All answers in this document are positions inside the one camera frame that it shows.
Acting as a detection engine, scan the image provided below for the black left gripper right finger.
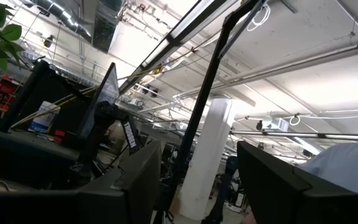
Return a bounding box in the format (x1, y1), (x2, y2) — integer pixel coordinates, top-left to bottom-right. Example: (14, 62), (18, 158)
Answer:
(236, 140), (357, 224)

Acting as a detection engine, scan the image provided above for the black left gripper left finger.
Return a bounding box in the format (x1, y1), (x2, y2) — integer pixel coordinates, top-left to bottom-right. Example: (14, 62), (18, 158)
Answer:
(73, 139), (163, 224)

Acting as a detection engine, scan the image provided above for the long pendant ceiling light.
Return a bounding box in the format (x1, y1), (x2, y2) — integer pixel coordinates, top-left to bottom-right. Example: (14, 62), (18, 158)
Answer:
(118, 0), (239, 94)
(230, 130), (358, 141)

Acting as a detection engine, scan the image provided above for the white ceiling unit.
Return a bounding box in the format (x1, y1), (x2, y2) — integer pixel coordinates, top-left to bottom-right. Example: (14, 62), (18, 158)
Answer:
(261, 116), (290, 132)

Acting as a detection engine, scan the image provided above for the white room column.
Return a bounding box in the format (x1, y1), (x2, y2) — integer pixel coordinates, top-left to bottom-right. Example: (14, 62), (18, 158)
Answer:
(178, 98), (233, 220)

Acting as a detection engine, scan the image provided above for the person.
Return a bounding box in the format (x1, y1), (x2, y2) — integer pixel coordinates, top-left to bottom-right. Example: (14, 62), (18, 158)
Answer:
(300, 104), (358, 194)

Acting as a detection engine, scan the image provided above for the small red box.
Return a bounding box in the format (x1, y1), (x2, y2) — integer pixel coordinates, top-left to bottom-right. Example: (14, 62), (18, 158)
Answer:
(53, 129), (67, 144)

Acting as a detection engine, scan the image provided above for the black tablet screen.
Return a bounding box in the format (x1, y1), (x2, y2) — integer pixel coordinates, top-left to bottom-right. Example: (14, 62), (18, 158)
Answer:
(78, 62), (120, 140)

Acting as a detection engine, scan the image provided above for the blue white cardboard box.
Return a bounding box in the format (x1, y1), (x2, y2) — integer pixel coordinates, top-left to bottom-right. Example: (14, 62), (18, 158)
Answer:
(28, 101), (61, 134)

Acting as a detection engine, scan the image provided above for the dark grey desk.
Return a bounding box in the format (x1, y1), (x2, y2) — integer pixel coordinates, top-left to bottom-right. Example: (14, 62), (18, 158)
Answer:
(0, 126), (81, 162)

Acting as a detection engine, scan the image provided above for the white ceiling pipe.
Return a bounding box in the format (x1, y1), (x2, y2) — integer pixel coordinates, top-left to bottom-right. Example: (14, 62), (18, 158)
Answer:
(172, 29), (358, 100)

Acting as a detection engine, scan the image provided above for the dark ceiling panel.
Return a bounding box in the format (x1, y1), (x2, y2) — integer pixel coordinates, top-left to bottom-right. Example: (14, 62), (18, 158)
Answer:
(91, 0), (124, 54)

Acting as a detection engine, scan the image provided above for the red storage bins shelf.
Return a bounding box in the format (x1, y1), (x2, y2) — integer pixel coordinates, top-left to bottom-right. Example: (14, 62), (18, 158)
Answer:
(0, 74), (21, 113)

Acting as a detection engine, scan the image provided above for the black rig upright post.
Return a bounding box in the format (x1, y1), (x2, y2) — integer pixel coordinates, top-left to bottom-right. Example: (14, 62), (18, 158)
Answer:
(153, 0), (262, 224)

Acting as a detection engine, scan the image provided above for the yellow cable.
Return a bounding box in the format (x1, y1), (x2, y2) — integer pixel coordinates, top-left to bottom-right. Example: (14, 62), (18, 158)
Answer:
(11, 86), (99, 129)

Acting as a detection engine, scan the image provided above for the black desk post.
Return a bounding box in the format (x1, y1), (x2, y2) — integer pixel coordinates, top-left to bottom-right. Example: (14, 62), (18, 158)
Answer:
(0, 58), (51, 133)

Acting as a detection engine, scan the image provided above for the silver ceiling duct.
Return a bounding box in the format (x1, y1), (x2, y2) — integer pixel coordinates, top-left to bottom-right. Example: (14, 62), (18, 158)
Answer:
(29, 0), (93, 44)

